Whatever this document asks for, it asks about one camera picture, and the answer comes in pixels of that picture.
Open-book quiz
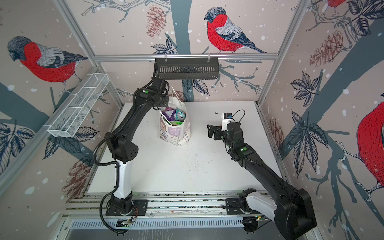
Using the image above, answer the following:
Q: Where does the black hanging wire basket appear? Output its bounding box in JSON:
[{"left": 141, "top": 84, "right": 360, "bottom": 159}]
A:
[{"left": 154, "top": 58, "right": 220, "bottom": 80}]

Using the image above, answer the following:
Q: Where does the horizontal aluminium frame bar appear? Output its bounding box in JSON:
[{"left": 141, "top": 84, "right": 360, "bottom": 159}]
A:
[{"left": 94, "top": 53, "right": 280, "bottom": 63}]

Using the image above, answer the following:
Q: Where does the white mesh wall shelf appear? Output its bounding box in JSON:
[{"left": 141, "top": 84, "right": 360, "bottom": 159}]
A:
[{"left": 48, "top": 73, "right": 110, "bottom": 138}]

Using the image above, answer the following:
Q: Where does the purple snack packet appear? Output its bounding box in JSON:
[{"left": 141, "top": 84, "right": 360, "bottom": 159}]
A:
[{"left": 162, "top": 108, "right": 177, "bottom": 122}]

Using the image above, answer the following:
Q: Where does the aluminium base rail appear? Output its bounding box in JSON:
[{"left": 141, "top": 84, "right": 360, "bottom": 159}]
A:
[{"left": 63, "top": 191, "right": 239, "bottom": 218}]

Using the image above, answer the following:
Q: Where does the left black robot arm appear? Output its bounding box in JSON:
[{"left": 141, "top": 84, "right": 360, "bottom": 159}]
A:
[{"left": 105, "top": 77, "right": 170, "bottom": 213}]

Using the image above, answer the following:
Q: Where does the teal red candy packet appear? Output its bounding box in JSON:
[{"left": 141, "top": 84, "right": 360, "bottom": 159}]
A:
[{"left": 174, "top": 109, "right": 186, "bottom": 122}]

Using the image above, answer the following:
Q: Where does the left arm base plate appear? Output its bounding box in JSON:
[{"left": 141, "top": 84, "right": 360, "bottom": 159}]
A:
[{"left": 106, "top": 199, "right": 149, "bottom": 217}]

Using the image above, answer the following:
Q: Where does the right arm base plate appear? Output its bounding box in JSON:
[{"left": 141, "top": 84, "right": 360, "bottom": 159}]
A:
[{"left": 224, "top": 198, "right": 262, "bottom": 215}]

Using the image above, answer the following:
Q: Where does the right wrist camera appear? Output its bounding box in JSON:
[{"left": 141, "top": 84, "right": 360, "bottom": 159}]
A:
[{"left": 222, "top": 112, "right": 232, "bottom": 131}]

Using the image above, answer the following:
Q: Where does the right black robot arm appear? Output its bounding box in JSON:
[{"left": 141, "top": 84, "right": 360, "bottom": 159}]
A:
[{"left": 207, "top": 122, "right": 317, "bottom": 240}]

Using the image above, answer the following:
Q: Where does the green Lays chips packet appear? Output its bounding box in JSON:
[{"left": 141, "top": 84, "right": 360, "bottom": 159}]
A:
[{"left": 171, "top": 121, "right": 184, "bottom": 126}]

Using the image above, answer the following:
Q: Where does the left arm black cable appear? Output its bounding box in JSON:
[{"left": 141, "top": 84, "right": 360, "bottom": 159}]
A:
[{"left": 92, "top": 140, "right": 133, "bottom": 235}]

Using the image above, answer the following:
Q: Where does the white printed paper bag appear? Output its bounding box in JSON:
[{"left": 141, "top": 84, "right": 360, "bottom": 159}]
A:
[{"left": 159, "top": 87, "right": 191, "bottom": 147}]

